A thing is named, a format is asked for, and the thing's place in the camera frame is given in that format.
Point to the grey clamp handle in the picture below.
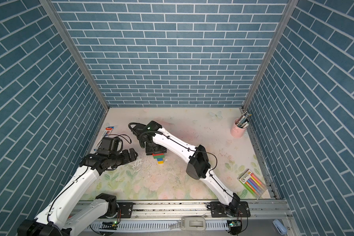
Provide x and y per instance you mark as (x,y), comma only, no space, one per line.
(191,223)

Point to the green long lego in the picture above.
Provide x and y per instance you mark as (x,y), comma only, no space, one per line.
(159,157)

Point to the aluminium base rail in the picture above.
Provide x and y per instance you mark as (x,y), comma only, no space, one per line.
(157,215)

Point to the pens in cup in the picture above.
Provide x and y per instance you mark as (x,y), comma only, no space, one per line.
(243,121)

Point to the pen package box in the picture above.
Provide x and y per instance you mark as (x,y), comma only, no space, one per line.
(107,131)

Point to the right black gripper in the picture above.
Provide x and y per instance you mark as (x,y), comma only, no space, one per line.
(149,152)

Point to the pink pen cup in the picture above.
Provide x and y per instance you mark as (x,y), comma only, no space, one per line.
(237,132)

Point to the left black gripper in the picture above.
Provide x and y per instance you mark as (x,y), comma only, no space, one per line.
(127,158)

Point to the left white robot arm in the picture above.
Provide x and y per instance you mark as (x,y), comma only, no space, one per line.
(76,188)

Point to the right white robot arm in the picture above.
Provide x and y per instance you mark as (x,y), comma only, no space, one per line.
(156,141)

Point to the light blue object corner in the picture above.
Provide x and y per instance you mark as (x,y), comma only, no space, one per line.
(281,229)

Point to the coloured marker pack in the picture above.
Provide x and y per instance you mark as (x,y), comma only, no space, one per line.
(252,183)

